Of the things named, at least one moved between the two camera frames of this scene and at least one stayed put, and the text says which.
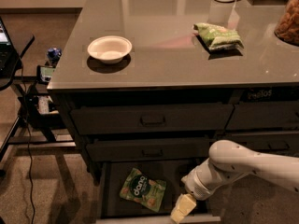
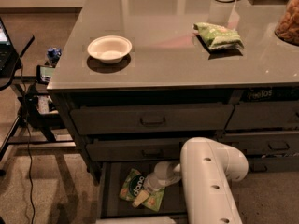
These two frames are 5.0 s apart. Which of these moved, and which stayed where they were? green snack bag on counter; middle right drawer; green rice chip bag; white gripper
Moved: white gripper
Stayed: middle right drawer; green snack bag on counter; green rice chip bag
